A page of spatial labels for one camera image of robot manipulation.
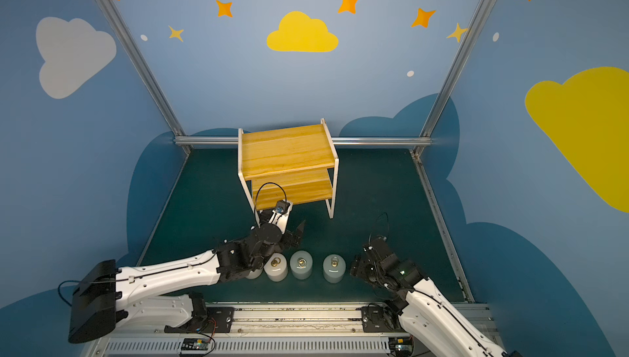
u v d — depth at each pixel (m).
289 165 0.72
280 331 0.73
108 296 0.40
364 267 0.71
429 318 0.50
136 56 0.86
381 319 0.74
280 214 0.63
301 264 0.77
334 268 0.78
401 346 0.73
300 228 0.69
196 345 0.72
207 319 0.67
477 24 0.79
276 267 0.77
